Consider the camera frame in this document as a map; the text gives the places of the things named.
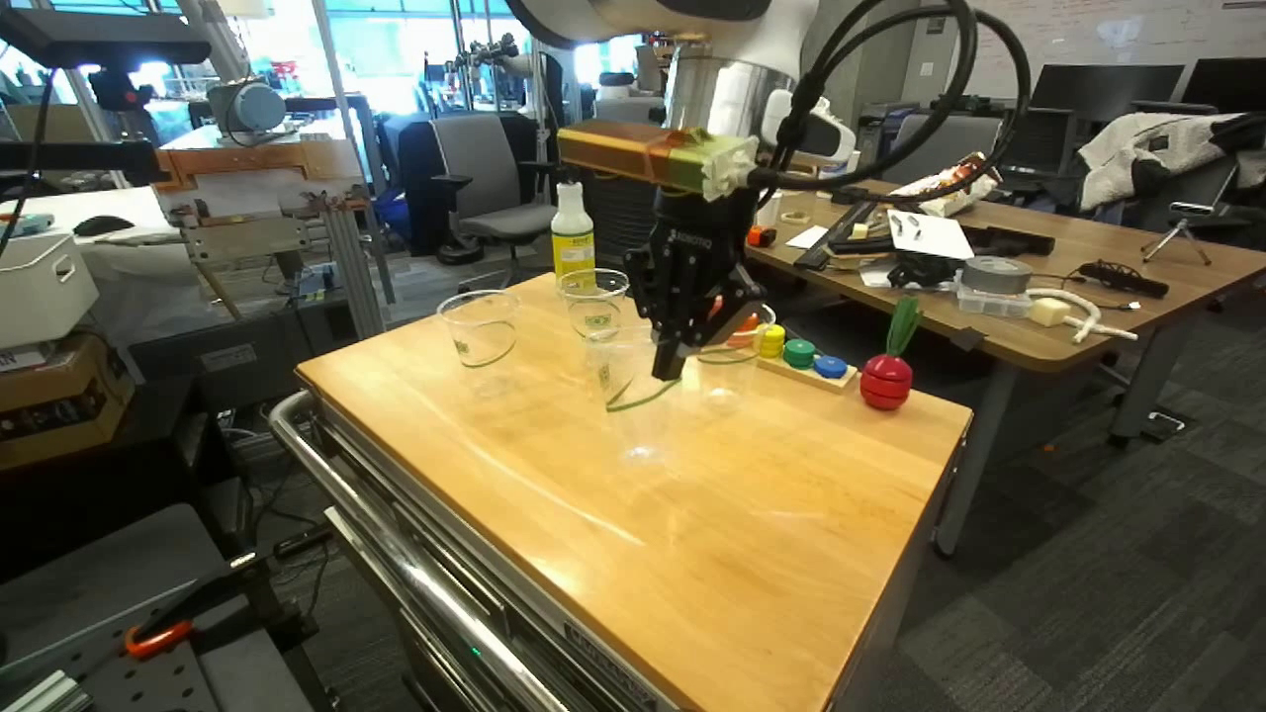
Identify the chip bag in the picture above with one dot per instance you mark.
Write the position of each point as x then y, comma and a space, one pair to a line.
952, 183

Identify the wide black monitor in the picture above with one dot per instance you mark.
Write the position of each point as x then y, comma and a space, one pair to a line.
1109, 88

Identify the red toy radish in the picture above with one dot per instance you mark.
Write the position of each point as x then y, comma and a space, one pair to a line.
889, 380

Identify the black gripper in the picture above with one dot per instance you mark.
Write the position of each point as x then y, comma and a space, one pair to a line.
687, 251

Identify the cardboard box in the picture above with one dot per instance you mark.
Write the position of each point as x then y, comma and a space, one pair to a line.
61, 396

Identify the small black monitor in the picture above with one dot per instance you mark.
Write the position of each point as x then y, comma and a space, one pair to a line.
1033, 143

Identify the grey round device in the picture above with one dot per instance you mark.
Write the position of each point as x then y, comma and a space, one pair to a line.
247, 110

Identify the yellow toy cylinder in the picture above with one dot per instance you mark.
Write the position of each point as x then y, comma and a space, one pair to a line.
770, 342

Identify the black clamp lever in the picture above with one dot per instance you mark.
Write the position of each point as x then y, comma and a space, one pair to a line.
251, 594

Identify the dark mesh office chair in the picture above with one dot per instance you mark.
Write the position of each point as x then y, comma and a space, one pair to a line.
615, 223

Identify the small orange black tool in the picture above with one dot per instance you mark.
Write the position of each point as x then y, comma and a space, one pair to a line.
762, 238

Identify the wooden workbench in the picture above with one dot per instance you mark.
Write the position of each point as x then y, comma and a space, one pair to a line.
237, 160

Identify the small desk tripod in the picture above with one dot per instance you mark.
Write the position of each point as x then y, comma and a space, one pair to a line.
1176, 229

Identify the white jacket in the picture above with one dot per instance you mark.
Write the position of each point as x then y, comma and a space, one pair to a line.
1150, 143

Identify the black overhead shelf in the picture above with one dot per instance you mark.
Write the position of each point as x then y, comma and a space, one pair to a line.
94, 36

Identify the long black bar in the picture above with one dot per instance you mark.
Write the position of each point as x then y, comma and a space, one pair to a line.
835, 234

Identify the brown office desk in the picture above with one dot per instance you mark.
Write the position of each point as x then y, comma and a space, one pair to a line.
1212, 284

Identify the blue toy cylinder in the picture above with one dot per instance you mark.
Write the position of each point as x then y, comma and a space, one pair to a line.
827, 365

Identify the green toy cylinder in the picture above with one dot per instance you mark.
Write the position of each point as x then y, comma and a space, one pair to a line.
801, 353

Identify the orange green wrist camera bar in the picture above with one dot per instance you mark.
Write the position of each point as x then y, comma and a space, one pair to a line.
633, 160

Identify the white plastic bin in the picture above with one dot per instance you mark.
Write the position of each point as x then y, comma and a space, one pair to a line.
40, 289

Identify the grey round container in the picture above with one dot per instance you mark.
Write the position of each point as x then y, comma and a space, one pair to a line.
994, 284

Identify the flat black desk device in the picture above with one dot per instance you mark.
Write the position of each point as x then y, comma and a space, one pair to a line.
1122, 278

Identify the black computer mouse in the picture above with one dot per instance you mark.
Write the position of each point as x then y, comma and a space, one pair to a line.
102, 229

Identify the perforated metal platform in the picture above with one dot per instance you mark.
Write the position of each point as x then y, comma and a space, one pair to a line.
94, 581

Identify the white paper sheet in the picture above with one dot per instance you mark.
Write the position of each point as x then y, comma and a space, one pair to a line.
932, 234

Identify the grey chair backrest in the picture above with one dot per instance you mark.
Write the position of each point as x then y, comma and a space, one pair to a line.
935, 143

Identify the office chair with jacket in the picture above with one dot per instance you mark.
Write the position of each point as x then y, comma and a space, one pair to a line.
1232, 132

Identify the white toy cylinder tray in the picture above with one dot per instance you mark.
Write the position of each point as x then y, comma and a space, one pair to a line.
843, 380

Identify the white yellow spray bottle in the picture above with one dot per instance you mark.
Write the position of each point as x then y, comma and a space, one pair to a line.
572, 251

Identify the small white paper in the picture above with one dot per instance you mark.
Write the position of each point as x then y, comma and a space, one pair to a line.
807, 238

